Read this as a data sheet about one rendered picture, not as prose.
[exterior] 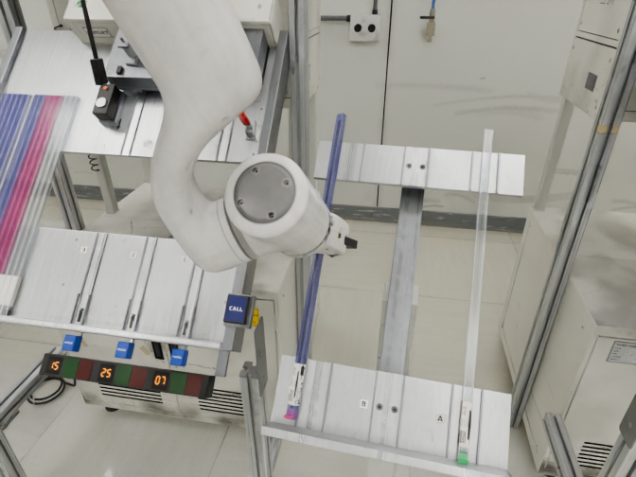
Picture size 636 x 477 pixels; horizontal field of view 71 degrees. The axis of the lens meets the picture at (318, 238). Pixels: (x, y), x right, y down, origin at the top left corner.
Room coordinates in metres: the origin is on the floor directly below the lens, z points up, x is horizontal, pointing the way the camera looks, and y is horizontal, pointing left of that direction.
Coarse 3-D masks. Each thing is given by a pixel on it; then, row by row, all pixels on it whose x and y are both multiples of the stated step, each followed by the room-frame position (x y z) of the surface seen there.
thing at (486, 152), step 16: (480, 176) 0.67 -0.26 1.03; (480, 192) 0.64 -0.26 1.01; (480, 208) 0.63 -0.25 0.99; (480, 224) 0.61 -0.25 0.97; (480, 240) 0.59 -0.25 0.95; (480, 256) 0.57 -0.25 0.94; (480, 272) 0.56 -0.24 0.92; (480, 288) 0.54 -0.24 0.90; (480, 304) 0.52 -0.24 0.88; (464, 368) 0.47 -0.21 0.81; (464, 384) 0.45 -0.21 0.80; (464, 400) 0.43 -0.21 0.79; (464, 448) 0.39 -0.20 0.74
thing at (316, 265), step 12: (336, 120) 0.78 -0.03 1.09; (336, 132) 0.76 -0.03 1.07; (336, 144) 0.74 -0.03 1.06; (336, 156) 0.72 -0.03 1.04; (336, 168) 0.71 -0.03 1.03; (324, 192) 0.69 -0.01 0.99; (312, 264) 0.60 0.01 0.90; (312, 276) 0.58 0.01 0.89; (312, 288) 0.57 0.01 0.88; (312, 300) 0.56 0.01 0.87; (312, 312) 0.55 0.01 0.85; (300, 336) 0.52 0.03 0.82; (300, 348) 0.51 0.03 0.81; (300, 360) 0.50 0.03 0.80; (288, 408) 0.45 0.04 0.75
